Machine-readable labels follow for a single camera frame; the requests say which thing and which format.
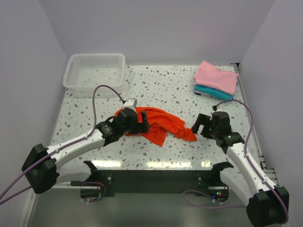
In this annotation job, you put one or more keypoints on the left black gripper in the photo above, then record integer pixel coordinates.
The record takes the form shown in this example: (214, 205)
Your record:
(140, 127)

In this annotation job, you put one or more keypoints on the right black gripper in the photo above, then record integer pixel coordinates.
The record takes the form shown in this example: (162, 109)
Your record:
(204, 120)

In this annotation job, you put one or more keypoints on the orange t-shirt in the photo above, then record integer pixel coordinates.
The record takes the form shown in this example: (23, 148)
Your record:
(162, 122)

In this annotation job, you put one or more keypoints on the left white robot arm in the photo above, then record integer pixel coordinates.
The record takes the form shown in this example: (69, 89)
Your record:
(41, 167)

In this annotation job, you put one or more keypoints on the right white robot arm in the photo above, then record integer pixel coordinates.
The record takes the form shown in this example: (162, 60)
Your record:
(266, 203)

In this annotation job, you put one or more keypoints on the teal folded t-shirt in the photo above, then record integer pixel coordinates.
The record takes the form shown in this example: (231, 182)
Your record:
(212, 92)

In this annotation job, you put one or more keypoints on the white patterned folded t-shirt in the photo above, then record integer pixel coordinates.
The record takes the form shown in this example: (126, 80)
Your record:
(203, 94)

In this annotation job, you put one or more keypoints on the pink folded t-shirt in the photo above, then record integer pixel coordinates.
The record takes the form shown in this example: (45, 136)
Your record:
(208, 75)

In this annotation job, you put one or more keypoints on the white plastic basket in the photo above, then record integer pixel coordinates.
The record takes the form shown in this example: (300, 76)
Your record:
(84, 72)

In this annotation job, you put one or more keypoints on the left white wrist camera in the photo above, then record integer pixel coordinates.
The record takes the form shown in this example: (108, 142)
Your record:
(130, 103)

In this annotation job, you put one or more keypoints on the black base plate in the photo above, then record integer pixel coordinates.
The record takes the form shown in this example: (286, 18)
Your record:
(111, 182)

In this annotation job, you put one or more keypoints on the aluminium frame rail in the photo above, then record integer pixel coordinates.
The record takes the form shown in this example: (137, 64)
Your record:
(252, 90)

